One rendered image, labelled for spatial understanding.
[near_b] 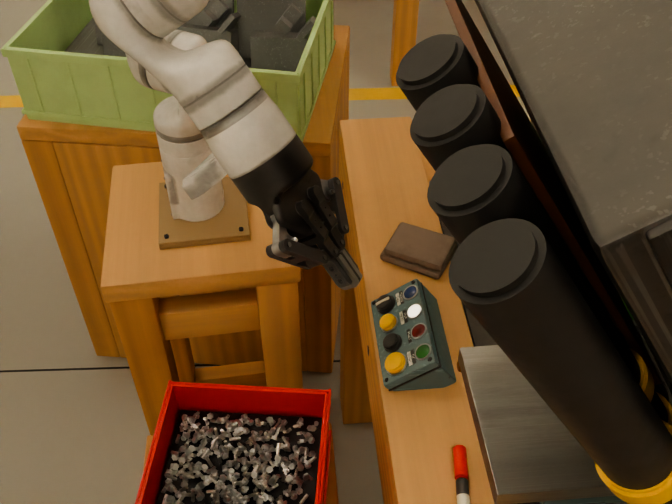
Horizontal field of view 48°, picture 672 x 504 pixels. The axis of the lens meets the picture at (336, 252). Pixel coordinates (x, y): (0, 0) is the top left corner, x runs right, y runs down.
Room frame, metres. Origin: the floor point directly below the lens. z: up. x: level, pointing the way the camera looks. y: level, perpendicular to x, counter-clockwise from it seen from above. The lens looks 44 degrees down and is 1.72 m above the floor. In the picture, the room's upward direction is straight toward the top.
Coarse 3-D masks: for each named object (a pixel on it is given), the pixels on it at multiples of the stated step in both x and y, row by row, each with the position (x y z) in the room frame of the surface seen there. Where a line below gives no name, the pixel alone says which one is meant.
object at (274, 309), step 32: (256, 288) 0.87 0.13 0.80; (288, 288) 0.87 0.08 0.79; (128, 320) 0.83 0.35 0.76; (160, 320) 0.85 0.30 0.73; (192, 320) 0.86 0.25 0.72; (224, 320) 0.87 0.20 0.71; (256, 320) 0.88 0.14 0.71; (288, 320) 0.87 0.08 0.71; (128, 352) 0.83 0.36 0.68; (160, 352) 0.84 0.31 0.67; (288, 352) 0.87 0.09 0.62; (160, 384) 0.83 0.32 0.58; (256, 384) 1.11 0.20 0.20; (288, 384) 0.87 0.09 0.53
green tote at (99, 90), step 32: (64, 0) 1.64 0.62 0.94; (320, 0) 1.68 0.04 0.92; (32, 32) 1.48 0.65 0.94; (64, 32) 1.61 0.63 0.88; (320, 32) 1.51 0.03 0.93; (32, 64) 1.37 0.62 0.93; (64, 64) 1.36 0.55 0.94; (96, 64) 1.34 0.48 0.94; (128, 64) 1.33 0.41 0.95; (320, 64) 1.51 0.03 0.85; (32, 96) 1.38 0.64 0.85; (64, 96) 1.36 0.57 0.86; (96, 96) 1.35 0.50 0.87; (128, 96) 1.34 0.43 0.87; (160, 96) 1.33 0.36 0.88; (288, 96) 1.28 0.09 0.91; (128, 128) 1.34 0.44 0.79
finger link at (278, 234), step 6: (270, 216) 0.53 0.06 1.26; (276, 222) 0.52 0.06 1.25; (276, 228) 0.52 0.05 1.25; (282, 228) 0.52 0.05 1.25; (276, 234) 0.51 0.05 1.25; (282, 234) 0.51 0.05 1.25; (288, 234) 0.52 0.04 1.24; (276, 240) 0.51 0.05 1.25; (294, 240) 0.51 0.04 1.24; (276, 246) 0.50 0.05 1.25; (276, 252) 0.50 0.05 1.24
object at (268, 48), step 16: (240, 0) 1.56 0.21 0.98; (256, 0) 1.56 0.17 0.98; (272, 0) 1.56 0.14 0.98; (288, 0) 1.56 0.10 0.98; (304, 0) 1.55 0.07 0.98; (256, 16) 1.55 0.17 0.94; (272, 16) 1.55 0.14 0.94; (304, 16) 1.55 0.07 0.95; (240, 32) 1.54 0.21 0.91; (256, 32) 1.53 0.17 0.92; (272, 32) 1.53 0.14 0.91; (288, 32) 1.54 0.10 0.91; (240, 48) 1.53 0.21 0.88; (256, 48) 1.48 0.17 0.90; (272, 48) 1.48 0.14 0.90; (288, 48) 1.48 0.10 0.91; (304, 48) 1.48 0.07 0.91; (256, 64) 1.47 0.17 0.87; (272, 64) 1.47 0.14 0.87; (288, 64) 1.47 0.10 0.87
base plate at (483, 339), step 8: (440, 224) 0.92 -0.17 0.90; (448, 232) 0.90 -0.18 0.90; (472, 320) 0.71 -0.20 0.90; (472, 328) 0.69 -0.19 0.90; (480, 328) 0.69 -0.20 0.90; (472, 336) 0.68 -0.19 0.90; (480, 336) 0.68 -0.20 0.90; (488, 336) 0.68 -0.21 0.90; (480, 344) 0.67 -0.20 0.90; (488, 344) 0.67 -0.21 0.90; (496, 344) 0.67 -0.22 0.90
